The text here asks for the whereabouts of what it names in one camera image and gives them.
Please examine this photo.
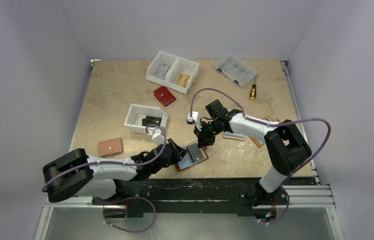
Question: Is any tan leather card holder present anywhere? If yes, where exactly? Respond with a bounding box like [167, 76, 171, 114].
[175, 141, 209, 172]

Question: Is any grey magnetic stripe card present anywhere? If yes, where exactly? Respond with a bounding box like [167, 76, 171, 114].
[186, 142, 207, 164]

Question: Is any small white plastic bin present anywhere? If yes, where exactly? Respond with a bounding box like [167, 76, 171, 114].
[124, 103, 169, 134]

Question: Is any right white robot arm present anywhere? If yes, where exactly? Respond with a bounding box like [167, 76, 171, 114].
[186, 100, 312, 204]

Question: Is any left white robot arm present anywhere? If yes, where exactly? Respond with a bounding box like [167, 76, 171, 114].
[41, 139, 188, 205]

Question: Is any blue card white tray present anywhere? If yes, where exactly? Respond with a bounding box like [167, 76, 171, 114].
[223, 131, 245, 141]

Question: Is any black card in bin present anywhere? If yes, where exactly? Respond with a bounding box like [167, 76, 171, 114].
[141, 115, 162, 127]

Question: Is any gold card in bin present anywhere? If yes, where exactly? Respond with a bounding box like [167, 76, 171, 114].
[177, 74, 190, 88]

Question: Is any red leather card holder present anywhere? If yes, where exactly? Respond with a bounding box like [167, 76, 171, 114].
[153, 86, 176, 107]

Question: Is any pink leather card holder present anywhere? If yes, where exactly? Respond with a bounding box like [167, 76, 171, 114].
[97, 137, 124, 157]

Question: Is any patterned card in bin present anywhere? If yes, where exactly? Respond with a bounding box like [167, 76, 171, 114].
[155, 63, 171, 80]

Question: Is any yellow black screwdriver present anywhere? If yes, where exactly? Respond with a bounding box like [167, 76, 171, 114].
[250, 83, 257, 100]

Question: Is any white two-compartment bin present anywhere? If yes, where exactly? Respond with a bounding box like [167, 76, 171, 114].
[146, 50, 200, 94]

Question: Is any clear plastic organizer box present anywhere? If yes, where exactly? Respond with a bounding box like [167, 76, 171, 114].
[215, 53, 258, 88]

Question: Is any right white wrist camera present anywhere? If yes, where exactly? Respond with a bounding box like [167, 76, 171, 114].
[186, 111, 201, 128]

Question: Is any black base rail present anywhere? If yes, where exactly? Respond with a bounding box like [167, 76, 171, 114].
[92, 178, 288, 218]

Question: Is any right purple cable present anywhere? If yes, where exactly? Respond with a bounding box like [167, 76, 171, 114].
[189, 87, 332, 226]

